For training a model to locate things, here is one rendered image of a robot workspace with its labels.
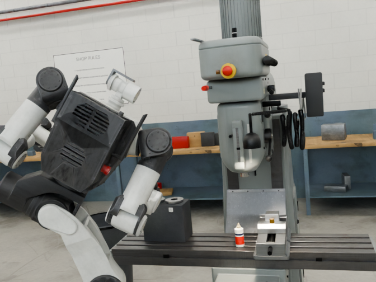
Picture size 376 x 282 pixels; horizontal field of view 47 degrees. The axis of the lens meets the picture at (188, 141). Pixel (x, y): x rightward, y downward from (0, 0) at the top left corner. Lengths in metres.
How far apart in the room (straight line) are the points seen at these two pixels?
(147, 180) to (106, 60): 5.40
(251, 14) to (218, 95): 0.49
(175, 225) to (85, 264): 0.62
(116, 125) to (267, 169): 1.19
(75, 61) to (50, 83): 5.50
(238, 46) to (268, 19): 4.47
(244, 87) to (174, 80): 4.61
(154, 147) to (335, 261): 0.97
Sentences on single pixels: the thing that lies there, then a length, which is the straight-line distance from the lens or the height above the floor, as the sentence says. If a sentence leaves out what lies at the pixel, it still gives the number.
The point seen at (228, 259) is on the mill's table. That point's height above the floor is 0.92.
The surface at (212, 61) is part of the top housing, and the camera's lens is 1.77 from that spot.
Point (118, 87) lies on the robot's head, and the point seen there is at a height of 1.73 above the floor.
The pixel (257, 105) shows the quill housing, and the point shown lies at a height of 1.61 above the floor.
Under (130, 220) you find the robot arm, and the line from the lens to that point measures 1.51.
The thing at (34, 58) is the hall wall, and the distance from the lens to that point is 7.43.
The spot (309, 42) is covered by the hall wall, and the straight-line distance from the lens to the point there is 6.16.
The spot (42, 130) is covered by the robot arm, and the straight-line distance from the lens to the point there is 1.84.
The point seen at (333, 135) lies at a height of 0.94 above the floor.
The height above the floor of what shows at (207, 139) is 0.97.
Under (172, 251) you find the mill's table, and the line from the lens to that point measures 2.08.
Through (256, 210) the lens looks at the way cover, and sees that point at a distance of 2.38.
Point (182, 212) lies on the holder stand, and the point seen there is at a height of 1.12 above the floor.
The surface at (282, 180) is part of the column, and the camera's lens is 2.38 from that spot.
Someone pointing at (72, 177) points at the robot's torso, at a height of 1.45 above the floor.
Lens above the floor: 1.72
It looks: 7 degrees down
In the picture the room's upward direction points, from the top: 5 degrees counter-clockwise
